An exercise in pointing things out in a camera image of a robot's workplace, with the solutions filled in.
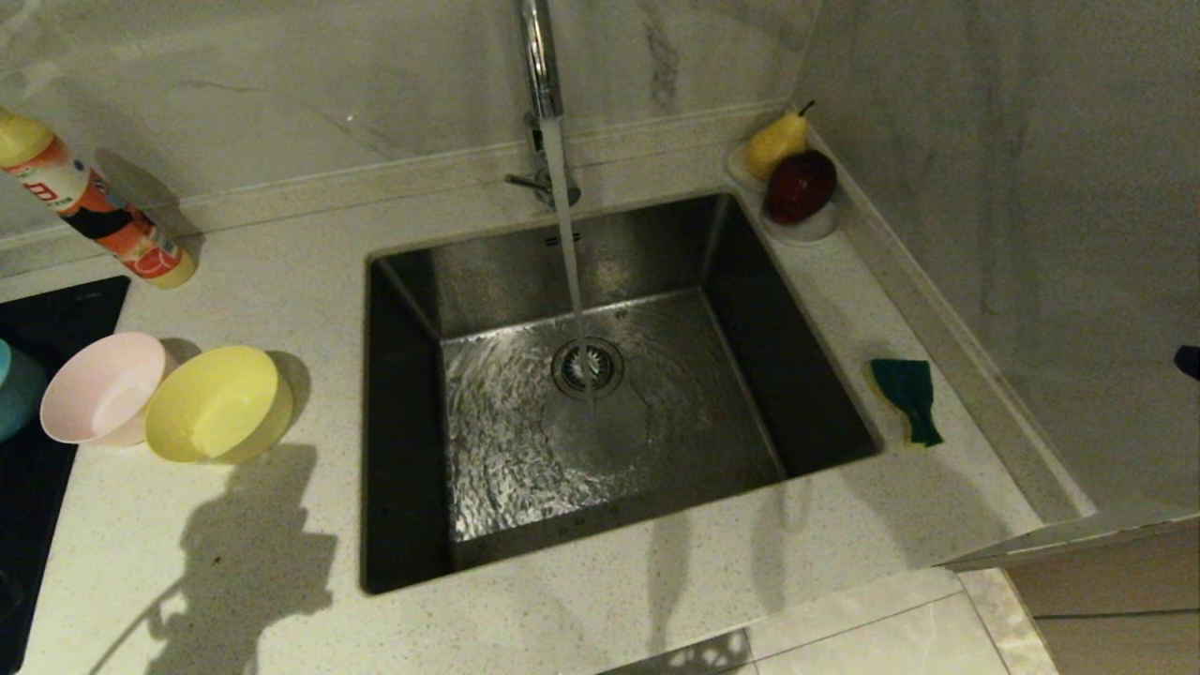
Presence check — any round metal drain strainer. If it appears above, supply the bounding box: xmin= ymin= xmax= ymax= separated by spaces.
xmin=551 ymin=337 xmax=625 ymax=402

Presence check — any pink plastic bowl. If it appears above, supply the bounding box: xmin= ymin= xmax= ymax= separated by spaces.
xmin=39 ymin=332 xmax=177 ymax=447

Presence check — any stainless steel sink basin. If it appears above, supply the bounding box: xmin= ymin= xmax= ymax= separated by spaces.
xmin=361 ymin=192 xmax=884 ymax=595

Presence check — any yellow pear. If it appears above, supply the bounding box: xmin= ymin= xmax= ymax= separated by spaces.
xmin=745 ymin=101 xmax=815 ymax=182

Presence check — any blue plastic bowl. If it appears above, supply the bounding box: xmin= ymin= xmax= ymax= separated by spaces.
xmin=0 ymin=337 xmax=48 ymax=443

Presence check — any running water stream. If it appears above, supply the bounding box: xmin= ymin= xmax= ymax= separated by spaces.
xmin=542 ymin=117 xmax=597 ymax=413

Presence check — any yellow plastic bowl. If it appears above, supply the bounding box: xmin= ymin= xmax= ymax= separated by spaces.
xmin=144 ymin=346 xmax=295 ymax=465

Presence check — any yellow-capped orange dish soap bottle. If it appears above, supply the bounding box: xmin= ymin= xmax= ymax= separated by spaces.
xmin=0 ymin=105 xmax=198 ymax=290

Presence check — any small white dish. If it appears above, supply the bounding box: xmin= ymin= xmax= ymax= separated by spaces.
xmin=724 ymin=141 xmax=772 ymax=194
xmin=757 ymin=192 xmax=842 ymax=247

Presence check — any dark red apple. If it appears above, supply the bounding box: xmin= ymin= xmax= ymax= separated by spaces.
xmin=764 ymin=150 xmax=837 ymax=226

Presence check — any green and yellow sponge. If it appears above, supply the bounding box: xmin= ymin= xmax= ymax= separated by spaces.
xmin=864 ymin=358 xmax=945 ymax=451

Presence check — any black induction cooktop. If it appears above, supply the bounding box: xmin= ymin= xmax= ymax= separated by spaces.
xmin=0 ymin=276 xmax=130 ymax=675

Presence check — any chrome faucet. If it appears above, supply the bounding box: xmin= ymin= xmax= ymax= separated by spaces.
xmin=506 ymin=0 xmax=582 ymax=209

